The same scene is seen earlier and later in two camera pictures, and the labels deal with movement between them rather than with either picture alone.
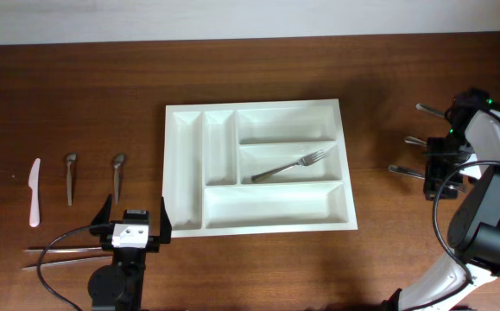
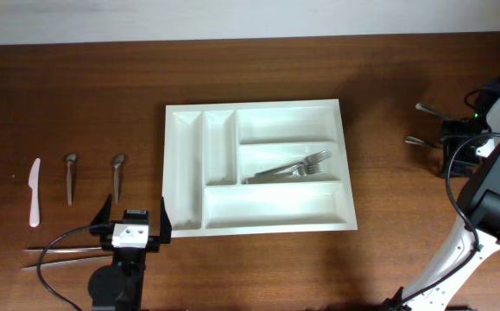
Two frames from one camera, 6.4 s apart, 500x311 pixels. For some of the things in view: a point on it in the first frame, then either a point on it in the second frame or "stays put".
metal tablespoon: (413, 140) stays put
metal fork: (420, 174) → (300, 170)
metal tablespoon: (421, 106) stays put
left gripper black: (99, 226) stays put
